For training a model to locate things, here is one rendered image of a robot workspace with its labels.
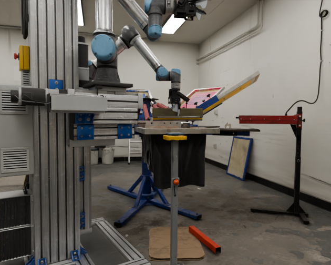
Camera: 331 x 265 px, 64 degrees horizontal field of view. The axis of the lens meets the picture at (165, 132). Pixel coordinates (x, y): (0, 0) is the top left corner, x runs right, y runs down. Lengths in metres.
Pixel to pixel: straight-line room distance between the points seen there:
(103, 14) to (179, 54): 5.69
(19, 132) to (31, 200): 0.40
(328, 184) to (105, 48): 3.02
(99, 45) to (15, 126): 0.60
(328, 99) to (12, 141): 3.23
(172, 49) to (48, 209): 5.89
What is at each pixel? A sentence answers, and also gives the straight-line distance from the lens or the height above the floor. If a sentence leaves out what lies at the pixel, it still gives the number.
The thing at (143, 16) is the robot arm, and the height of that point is 1.63.
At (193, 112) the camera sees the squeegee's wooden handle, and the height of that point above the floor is 1.12.
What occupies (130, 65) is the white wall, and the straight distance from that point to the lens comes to 6.77.
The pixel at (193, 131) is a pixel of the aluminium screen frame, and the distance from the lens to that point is 2.00.
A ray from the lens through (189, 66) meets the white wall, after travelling 7.13.
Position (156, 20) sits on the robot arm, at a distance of 1.49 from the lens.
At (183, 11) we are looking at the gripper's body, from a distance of 1.54.
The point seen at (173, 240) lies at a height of 0.25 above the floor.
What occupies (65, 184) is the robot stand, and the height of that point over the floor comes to 0.68.
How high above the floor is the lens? 1.07
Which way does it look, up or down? 3 degrees down
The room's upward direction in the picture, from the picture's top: straight up
